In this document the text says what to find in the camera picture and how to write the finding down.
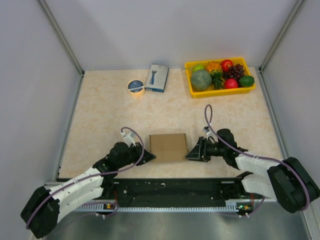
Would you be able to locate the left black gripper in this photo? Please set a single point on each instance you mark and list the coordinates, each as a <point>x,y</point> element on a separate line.
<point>146,157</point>

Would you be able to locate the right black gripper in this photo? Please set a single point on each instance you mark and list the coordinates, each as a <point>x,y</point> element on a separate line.
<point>200,151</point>

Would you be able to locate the brown cardboard paper box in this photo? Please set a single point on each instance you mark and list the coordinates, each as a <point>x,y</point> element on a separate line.
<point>168,148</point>

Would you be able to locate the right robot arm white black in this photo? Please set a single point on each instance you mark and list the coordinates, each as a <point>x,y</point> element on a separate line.
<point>285,181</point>

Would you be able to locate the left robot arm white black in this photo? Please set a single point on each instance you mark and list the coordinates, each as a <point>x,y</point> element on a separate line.
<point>48,206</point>

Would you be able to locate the yellow masking tape roll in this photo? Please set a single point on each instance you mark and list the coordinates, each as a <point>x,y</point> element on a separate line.
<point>136,88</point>

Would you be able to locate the green round melon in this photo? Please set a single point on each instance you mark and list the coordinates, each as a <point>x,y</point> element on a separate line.
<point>201,80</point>

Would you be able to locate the razor in blue package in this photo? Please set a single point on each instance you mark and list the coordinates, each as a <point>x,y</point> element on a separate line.
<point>157,78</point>

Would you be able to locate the small pineapple green leaves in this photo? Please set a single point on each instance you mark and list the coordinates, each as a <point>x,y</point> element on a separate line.
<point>217,80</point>

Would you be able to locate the red apple front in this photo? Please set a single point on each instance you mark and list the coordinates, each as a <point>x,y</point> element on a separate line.
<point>230,83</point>

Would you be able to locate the red apple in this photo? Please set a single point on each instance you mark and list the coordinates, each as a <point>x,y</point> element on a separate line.
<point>226,64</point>
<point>230,83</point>

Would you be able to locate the small green apple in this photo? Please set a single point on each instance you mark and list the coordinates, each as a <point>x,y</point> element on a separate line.
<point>198,67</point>

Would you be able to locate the green avocado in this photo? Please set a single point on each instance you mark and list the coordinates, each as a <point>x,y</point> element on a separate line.
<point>247,81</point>

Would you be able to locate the dark purple grape bunch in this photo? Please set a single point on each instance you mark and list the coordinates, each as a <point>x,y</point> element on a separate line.
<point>234,72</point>

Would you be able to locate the red apple back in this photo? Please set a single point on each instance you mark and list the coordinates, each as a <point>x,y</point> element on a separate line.
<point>226,64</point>

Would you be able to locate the yellow plastic bin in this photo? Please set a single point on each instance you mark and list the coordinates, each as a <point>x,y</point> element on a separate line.
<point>210,91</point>

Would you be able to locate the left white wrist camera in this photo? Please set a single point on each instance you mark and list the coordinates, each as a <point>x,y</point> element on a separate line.
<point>129,138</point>

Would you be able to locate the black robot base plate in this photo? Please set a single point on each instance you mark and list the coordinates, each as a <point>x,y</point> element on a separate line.
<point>175,192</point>

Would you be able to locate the grey slotted cable duct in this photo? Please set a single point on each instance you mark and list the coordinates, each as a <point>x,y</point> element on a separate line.
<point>229,206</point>

